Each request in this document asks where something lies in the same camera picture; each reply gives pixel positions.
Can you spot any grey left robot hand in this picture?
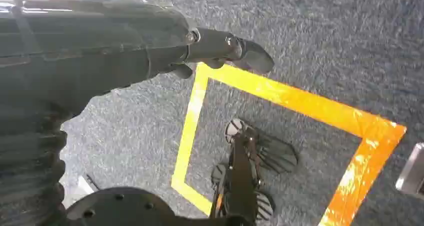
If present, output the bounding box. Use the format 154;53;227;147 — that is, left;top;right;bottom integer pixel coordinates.
0;0;275;120

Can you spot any ribbed grey left arm sleeve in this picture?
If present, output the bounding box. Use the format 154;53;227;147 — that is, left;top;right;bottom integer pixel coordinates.
0;111;69;226

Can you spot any silver metal block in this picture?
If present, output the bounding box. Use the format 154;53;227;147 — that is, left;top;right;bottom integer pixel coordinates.
394;142;424;201

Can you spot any black round robot plate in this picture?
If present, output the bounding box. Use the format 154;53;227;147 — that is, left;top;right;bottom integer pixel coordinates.
64;186;233;226

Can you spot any yellow floor tape square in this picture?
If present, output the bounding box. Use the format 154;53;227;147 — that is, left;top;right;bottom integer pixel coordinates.
170;62;408;226

